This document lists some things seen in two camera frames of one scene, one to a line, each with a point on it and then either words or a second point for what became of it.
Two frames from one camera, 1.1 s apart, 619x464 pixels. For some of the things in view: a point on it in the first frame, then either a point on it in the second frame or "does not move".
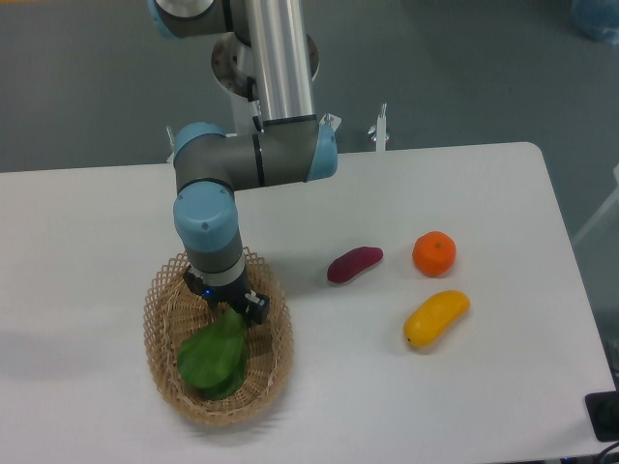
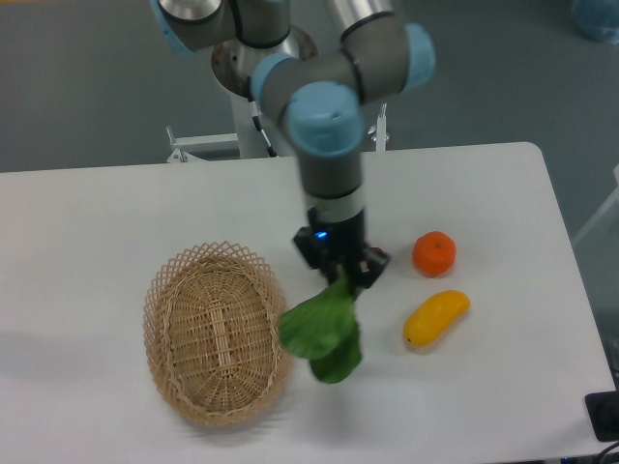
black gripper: x=237 y=296 to x=328 y=245
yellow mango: x=433 y=316 does not move
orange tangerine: x=434 y=253 does not move
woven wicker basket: x=175 y=311 does not move
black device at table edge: x=603 y=409 does not move
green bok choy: x=214 y=359 to x=323 y=327
